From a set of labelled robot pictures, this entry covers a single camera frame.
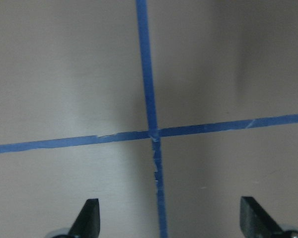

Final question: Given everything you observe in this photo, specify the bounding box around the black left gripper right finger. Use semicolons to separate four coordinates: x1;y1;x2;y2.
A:
239;196;286;238

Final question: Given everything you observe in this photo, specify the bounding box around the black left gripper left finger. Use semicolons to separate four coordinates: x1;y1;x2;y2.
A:
68;198;100;238

